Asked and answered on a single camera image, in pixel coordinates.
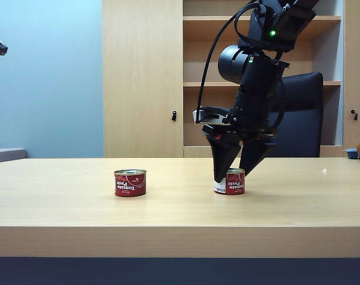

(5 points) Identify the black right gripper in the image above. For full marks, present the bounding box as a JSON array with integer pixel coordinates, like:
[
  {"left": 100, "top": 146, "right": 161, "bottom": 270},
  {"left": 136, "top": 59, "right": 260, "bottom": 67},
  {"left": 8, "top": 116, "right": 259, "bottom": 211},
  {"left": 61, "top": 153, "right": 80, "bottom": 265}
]
[{"left": 202, "top": 84, "right": 284, "bottom": 183}]

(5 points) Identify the red tomato can with barcode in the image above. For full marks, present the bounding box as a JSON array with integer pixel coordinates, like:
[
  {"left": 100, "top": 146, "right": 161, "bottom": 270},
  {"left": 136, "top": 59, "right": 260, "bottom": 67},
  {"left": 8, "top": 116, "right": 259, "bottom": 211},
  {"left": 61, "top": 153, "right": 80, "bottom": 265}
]
[{"left": 213, "top": 167, "right": 246, "bottom": 195}]

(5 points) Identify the red tomato paste can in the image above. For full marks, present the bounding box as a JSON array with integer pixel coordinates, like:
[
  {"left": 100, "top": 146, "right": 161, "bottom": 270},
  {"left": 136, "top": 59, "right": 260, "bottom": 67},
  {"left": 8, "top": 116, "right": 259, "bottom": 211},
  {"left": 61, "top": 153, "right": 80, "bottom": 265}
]
[{"left": 113, "top": 169, "right": 148, "bottom": 198}]

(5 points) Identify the dark blue office chair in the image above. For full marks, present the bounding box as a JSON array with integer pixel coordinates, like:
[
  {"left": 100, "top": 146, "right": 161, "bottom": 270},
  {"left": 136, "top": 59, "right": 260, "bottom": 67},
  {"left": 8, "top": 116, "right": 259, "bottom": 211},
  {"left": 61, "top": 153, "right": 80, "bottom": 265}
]
[{"left": 265, "top": 71, "right": 324, "bottom": 158}]

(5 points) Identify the grey low ledge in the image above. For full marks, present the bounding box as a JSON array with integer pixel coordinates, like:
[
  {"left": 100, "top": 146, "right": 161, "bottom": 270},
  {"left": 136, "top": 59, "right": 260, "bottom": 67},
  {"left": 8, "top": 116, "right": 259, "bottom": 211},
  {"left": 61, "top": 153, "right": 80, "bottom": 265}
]
[{"left": 0, "top": 147, "right": 28, "bottom": 164}]

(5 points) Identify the light wooden shelf cabinet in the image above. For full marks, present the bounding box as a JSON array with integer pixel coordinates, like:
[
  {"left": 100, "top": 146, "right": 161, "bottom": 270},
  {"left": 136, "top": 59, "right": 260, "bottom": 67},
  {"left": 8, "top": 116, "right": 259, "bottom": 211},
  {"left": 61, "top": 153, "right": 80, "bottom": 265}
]
[{"left": 102, "top": 0, "right": 360, "bottom": 159}]

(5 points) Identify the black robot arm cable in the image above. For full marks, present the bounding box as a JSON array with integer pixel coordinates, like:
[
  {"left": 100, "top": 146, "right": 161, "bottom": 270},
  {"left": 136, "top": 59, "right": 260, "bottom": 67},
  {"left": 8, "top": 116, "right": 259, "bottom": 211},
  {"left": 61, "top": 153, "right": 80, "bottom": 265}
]
[{"left": 196, "top": 0, "right": 259, "bottom": 123}]

